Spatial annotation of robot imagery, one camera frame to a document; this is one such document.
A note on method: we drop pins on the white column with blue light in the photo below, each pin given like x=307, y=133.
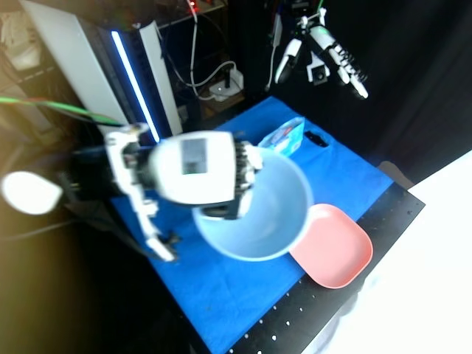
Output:
x=92, y=66

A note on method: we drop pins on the blue plastic tissue package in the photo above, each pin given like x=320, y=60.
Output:
x=285, y=138

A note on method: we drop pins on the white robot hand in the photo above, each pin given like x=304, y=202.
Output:
x=324, y=37
x=191, y=166

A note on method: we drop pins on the blue cloth mat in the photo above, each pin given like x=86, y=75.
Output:
x=228, y=295

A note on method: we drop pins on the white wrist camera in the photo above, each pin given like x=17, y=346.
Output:
x=318, y=72

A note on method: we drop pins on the pink square plate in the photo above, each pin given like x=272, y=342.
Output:
x=332, y=250

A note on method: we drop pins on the white power strip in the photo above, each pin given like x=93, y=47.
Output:
x=225, y=88

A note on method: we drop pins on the light blue bowl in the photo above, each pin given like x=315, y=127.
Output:
x=273, y=221

